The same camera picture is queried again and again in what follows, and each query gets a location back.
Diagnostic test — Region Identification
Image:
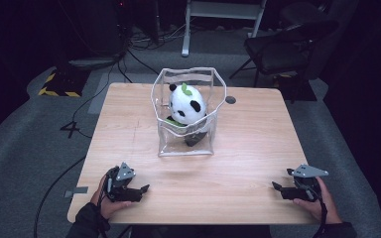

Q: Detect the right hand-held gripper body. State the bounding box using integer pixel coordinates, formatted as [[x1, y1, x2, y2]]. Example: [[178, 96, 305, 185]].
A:
[[280, 164, 329, 202]]

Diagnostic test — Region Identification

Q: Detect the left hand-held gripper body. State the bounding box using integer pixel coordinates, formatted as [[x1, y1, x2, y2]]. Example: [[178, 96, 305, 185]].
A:
[[104, 162, 144, 203]]

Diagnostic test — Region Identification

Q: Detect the clear plastic bag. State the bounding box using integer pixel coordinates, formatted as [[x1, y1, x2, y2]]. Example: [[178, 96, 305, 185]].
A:
[[150, 66, 228, 158]]

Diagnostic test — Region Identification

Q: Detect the panda plush toy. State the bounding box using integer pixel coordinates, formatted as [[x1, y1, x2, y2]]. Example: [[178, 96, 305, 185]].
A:
[[165, 82, 210, 148]]

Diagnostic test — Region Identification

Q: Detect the person's left hand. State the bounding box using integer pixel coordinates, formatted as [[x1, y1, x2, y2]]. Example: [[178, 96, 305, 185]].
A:
[[90, 174, 137, 221]]

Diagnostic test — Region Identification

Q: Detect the person's right hand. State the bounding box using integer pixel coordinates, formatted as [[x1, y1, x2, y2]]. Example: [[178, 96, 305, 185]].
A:
[[292, 177, 343, 225]]

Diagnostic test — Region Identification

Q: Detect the grey tape strip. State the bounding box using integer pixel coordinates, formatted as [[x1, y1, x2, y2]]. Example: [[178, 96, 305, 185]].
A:
[[63, 185, 89, 199]]

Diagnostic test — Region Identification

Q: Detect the black tape floor mark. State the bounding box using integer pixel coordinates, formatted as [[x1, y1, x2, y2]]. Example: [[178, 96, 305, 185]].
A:
[[60, 121, 80, 140]]

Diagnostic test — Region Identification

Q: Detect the yellow black striped floor plate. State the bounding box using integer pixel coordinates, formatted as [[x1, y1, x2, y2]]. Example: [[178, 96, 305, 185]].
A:
[[38, 67, 91, 98]]

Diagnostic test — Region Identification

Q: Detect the black chair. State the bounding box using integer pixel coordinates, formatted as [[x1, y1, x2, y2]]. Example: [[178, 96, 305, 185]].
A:
[[229, 19, 340, 89]]

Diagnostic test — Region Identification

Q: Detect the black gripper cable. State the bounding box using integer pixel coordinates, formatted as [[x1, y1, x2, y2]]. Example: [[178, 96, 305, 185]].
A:
[[315, 189, 329, 238]]

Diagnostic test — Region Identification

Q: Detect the black floor cable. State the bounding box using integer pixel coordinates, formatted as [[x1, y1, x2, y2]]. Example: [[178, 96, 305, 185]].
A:
[[33, 155, 87, 238], [71, 49, 162, 140]]

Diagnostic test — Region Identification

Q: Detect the white metal stand frame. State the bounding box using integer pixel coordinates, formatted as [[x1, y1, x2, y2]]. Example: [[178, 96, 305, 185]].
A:
[[181, 0, 268, 59]]

